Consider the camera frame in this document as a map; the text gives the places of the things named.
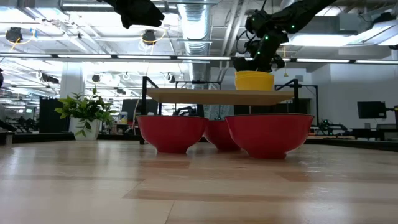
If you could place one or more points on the black partition panel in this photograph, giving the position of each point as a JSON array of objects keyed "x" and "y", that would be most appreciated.
[{"x": 49, "y": 115}]

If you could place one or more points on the red bowl floral inside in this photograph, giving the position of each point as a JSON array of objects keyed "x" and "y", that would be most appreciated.
[
  {"x": 171, "y": 133},
  {"x": 219, "y": 135},
  {"x": 269, "y": 137}
]

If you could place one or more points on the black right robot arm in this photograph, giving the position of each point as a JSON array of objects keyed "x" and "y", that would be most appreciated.
[{"x": 298, "y": 15}]

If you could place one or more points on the black table edge rail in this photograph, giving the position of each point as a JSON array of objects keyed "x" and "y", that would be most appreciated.
[{"x": 46, "y": 137}]

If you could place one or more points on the black background panel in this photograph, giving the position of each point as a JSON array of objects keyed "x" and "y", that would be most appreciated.
[{"x": 130, "y": 106}]

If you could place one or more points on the green plant white pot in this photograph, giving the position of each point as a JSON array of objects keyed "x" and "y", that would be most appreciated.
[{"x": 90, "y": 132}]

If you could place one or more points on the white blue bottle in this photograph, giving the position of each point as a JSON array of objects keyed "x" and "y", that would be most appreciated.
[{"x": 123, "y": 118}]

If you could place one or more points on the background robot arms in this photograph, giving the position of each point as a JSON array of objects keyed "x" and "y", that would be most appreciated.
[{"x": 25, "y": 124}]

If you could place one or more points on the silver ceiling air duct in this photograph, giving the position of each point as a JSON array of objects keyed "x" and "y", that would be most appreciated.
[{"x": 194, "y": 31}]

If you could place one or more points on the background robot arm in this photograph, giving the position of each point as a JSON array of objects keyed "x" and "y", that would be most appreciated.
[{"x": 329, "y": 127}]

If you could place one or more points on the black computer monitor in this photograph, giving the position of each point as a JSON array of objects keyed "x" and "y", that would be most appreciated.
[{"x": 371, "y": 109}]

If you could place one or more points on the black round ceiling device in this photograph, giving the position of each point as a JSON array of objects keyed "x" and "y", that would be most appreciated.
[
  {"x": 14, "y": 34},
  {"x": 96, "y": 78},
  {"x": 149, "y": 37}
]

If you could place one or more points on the black metal shelf support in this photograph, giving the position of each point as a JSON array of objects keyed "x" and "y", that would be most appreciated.
[
  {"x": 143, "y": 93},
  {"x": 199, "y": 82},
  {"x": 295, "y": 84}
]

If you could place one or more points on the small grey metal post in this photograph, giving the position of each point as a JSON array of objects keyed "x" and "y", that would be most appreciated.
[{"x": 7, "y": 138}]

